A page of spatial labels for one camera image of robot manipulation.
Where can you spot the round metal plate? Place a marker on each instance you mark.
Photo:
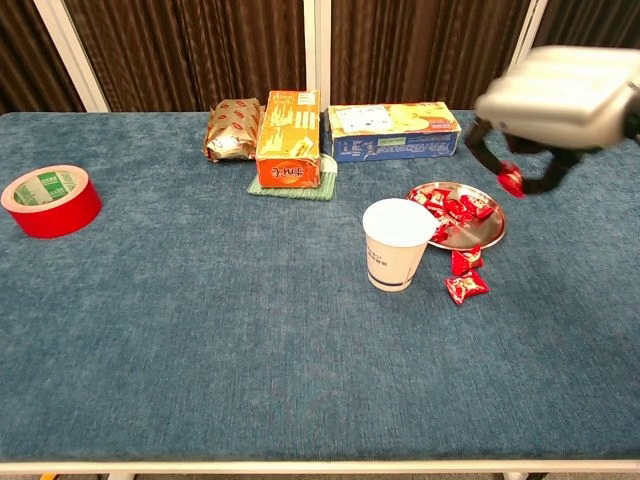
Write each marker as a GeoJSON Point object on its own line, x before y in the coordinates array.
{"type": "Point", "coordinates": [475, 232]}

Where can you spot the white paper cup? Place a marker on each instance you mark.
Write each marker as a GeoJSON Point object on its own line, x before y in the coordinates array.
{"type": "Point", "coordinates": [395, 265]}

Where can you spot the white frame post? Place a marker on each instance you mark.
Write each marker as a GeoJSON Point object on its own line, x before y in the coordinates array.
{"type": "Point", "coordinates": [70, 55]}
{"type": "Point", "coordinates": [317, 50]}
{"type": "Point", "coordinates": [535, 15]}

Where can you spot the red candy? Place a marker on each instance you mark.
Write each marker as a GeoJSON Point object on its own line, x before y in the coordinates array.
{"type": "Point", "coordinates": [441, 235]}
{"type": "Point", "coordinates": [444, 218]}
{"type": "Point", "coordinates": [478, 206]}
{"type": "Point", "coordinates": [511, 179]}
{"type": "Point", "coordinates": [467, 260]}
{"type": "Point", "coordinates": [457, 207]}
{"type": "Point", "coordinates": [419, 196]}
{"type": "Point", "coordinates": [466, 287]}
{"type": "Point", "coordinates": [436, 198]}

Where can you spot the tall orange box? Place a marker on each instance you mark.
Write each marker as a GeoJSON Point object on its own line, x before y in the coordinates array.
{"type": "Point", "coordinates": [287, 135]}

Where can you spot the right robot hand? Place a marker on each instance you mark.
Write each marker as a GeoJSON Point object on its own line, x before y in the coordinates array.
{"type": "Point", "coordinates": [560, 95]}

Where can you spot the green cloth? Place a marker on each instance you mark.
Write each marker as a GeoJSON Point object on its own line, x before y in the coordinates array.
{"type": "Point", "coordinates": [327, 187]}

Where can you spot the red tape roll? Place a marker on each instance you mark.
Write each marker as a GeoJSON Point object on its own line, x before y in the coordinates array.
{"type": "Point", "coordinates": [60, 220]}

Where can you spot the yellow blue biscuit box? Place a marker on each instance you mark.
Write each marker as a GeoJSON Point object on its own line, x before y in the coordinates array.
{"type": "Point", "coordinates": [395, 125]}

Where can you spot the gold snack bag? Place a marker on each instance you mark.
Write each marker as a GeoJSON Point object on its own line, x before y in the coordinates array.
{"type": "Point", "coordinates": [232, 125]}

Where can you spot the dark brown curtain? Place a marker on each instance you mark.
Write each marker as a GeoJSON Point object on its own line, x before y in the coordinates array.
{"type": "Point", "coordinates": [590, 20]}
{"type": "Point", "coordinates": [30, 50]}
{"type": "Point", "coordinates": [425, 50]}
{"type": "Point", "coordinates": [200, 50]}

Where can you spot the blue table mat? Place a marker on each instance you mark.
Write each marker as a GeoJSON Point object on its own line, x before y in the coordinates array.
{"type": "Point", "coordinates": [200, 325]}

